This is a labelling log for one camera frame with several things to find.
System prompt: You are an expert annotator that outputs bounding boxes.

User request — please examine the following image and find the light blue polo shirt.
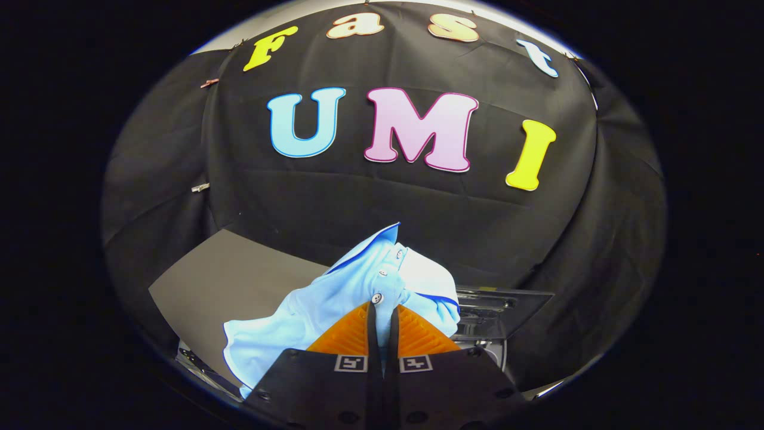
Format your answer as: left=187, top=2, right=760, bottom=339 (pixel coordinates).
left=223, top=222, right=461, bottom=400

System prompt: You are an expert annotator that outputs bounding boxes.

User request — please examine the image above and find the black backdrop cloth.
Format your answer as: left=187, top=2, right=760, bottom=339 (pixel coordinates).
left=101, top=0, right=667, bottom=395

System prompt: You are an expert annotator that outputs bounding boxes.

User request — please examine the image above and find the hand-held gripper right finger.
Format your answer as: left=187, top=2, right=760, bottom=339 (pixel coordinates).
left=382, top=304, right=529, bottom=430

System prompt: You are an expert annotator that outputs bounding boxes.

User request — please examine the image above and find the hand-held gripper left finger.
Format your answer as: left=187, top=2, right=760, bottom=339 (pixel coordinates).
left=242, top=302, right=383, bottom=430

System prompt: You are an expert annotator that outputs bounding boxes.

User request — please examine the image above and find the dark grey cabinet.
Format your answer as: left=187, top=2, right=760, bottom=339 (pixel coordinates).
left=148, top=229, right=335, bottom=389

